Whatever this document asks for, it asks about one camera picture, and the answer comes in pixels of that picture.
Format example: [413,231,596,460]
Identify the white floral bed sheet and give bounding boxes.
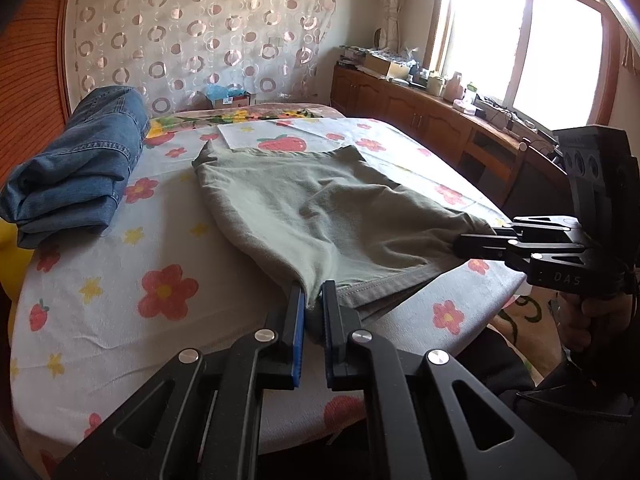
[9,115,532,480]

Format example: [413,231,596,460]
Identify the long wooden cabinet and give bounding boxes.
[329,62,572,222]

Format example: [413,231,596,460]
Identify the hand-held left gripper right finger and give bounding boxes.
[321,280,579,480]

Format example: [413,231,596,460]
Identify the open cardboard box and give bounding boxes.
[362,52,407,79]

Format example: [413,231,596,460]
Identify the person's right hand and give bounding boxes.
[557,290,638,357]

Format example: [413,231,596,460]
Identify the wooden-framed window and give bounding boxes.
[434,0,627,132]

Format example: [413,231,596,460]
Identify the wooden slatted wardrobe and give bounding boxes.
[0,0,79,172]

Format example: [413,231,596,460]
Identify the pale window curtain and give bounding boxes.
[374,0,412,54]

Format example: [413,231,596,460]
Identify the grey-green pants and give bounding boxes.
[191,138,502,327]

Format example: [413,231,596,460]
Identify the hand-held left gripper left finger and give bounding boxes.
[52,280,307,480]

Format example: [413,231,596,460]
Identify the dark wooden chair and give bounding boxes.
[499,140,572,222]

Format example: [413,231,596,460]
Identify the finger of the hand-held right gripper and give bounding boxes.
[452,232,589,282]
[492,214,584,241]

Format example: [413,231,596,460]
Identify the cardboard box with blue bags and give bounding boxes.
[203,84,257,110]

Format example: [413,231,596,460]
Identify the folded blue jeans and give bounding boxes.
[0,85,151,250]

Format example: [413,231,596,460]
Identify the black cables and power strip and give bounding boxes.
[479,96,537,132]

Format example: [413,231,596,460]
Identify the person's dark clothing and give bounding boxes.
[479,329,640,480]

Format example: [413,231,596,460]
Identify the circle-patterned sheer cloth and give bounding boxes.
[64,0,342,116]

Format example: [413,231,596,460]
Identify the stack of printed packets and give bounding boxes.
[337,44,369,69]

